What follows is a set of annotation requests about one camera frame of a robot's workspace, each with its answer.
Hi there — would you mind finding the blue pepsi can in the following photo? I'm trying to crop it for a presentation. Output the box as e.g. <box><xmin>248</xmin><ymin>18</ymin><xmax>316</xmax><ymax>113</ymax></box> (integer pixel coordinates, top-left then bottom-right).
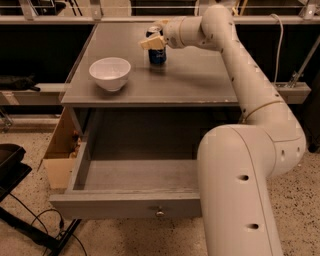
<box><xmin>146</xmin><ymin>26</ymin><xmax>166</xmax><ymax>65</ymax></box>

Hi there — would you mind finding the black cloth on shelf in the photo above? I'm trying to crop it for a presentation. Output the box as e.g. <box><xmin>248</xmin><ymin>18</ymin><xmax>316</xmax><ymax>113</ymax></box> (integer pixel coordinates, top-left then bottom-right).
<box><xmin>0</xmin><ymin>75</ymin><xmax>40</xmax><ymax>91</ymax></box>

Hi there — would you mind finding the grey metal shelf rack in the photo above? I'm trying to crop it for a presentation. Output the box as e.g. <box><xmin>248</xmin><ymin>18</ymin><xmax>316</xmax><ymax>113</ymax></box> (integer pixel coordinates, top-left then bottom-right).
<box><xmin>0</xmin><ymin>0</ymin><xmax>320</xmax><ymax>133</ymax></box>

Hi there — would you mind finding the brown cardboard box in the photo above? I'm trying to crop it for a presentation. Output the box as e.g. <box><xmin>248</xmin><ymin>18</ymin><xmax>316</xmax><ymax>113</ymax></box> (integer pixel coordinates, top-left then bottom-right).
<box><xmin>43</xmin><ymin>109</ymin><xmax>81</xmax><ymax>189</ymax></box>

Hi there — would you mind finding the round metal drawer knob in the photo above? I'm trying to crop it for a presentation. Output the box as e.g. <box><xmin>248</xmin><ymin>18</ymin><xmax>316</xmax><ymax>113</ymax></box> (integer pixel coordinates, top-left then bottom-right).
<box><xmin>155</xmin><ymin>207</ymin><xmax>165</xmax><ymax>217</ymax></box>

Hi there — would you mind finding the grey wooden cabinet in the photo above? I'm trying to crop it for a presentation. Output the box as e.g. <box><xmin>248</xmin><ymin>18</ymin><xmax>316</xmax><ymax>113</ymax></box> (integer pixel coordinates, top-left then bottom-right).
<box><xmin>62</xmin><ymin>22</ymin><xmax>248</xmax><ymax>143</ymax></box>

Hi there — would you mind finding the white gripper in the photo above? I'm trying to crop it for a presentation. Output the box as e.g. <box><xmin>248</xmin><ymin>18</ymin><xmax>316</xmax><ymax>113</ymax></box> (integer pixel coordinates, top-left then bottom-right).
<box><xmin>139</xmin><ymin>16</ymin><xmax>185</xmax><ymax>50</ymax></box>

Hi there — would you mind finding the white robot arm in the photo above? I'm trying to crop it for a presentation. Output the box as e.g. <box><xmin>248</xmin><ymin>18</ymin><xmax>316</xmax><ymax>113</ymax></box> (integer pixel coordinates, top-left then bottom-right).
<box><xmin>140</xmin><ymin>5</ymin><xmax>306</xmax><ymax>256</ymax></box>

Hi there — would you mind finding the black floor cable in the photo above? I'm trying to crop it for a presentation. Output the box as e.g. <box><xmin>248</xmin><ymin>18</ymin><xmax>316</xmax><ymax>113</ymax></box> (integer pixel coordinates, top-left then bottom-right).
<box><xmin>7</xmin><ymin>192</ymin><xmax>88</xmax><ymax>256</ymax></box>

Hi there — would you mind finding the black chair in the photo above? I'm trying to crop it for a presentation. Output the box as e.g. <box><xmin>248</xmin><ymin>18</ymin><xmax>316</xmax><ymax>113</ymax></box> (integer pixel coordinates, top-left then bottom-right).
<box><xmin>0</xmin><ymin>144</ymin><xmax>81</xmax><ymax>256</ymax></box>

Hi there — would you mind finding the white ceramic bowl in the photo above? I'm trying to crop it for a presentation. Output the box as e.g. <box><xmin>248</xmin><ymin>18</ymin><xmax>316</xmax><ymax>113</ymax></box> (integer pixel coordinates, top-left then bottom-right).
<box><xmin>89</xmin><ymin>57</ymin><xmax>131</xmax><ymax>92</ymax></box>

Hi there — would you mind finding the grey open top drawer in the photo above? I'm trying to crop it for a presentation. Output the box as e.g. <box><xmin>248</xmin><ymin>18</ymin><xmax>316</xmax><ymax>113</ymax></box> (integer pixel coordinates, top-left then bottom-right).
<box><xmin>50</xmin><ymin>127</ymin><xmax>201</xmax><ymax>219</ymax></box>

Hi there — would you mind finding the white hanging cable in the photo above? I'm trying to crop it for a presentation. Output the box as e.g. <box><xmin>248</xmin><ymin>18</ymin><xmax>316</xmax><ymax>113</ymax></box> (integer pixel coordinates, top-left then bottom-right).
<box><xmin>269</xmin><ymin>13</ymin><xmax>285</xmax><ymax>84</ymax></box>

